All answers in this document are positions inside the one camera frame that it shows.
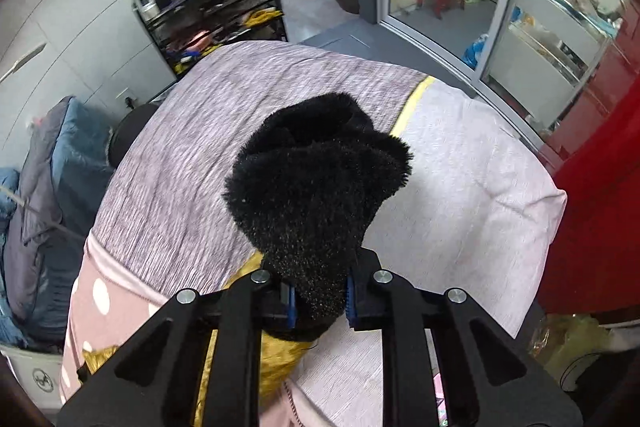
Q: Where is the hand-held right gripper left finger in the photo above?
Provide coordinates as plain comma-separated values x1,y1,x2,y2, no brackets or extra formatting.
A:
57,269,301,427

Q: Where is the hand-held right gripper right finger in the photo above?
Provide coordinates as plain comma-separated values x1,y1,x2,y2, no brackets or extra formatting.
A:
345,249,583,427

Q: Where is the smartphone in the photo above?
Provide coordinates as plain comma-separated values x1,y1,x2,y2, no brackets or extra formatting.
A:
432,372,451,427

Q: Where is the pink polka dot bedsheet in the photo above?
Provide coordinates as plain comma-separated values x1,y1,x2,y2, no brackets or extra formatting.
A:
59,247,166,408

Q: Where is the grey and pink striped quilt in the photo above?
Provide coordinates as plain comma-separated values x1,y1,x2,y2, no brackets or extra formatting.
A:
60,39,568,427

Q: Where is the clear plastic bag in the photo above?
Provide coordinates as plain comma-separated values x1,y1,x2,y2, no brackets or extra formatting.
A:
532,314,616,373

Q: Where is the black round stool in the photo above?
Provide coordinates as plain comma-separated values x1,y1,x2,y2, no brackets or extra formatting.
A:
107,102,161,170

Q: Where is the red glossy cabinet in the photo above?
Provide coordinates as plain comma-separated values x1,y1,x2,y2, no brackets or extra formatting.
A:
537,2,640,315

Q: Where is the teal bed cover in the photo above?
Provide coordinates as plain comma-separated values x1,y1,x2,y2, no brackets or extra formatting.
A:
0,96,118,353

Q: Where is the white appliance with round logo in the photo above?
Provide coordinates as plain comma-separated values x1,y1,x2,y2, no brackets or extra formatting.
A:
0,342,66,413

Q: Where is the blue plastic bag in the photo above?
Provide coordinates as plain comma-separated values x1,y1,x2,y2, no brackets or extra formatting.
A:
462,34,488,68

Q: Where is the black wire rack trolley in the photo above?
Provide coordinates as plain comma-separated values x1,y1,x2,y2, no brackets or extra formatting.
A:
131,0,288,80

